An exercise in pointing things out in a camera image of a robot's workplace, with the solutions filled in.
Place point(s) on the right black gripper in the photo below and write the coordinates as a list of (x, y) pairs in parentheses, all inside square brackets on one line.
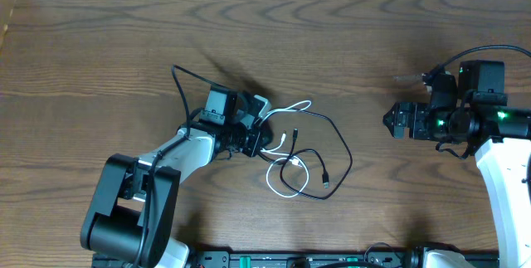
[(418, 110)]

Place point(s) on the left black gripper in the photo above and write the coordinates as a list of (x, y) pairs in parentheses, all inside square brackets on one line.
[(255, 134)]

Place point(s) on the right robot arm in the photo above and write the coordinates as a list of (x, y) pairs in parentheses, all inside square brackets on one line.
[(472, 109)]

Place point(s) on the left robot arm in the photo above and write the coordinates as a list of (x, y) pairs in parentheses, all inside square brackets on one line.
[(130, 216)]

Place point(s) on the clear tape patch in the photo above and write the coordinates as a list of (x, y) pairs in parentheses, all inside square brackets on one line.
[(408, 78)]

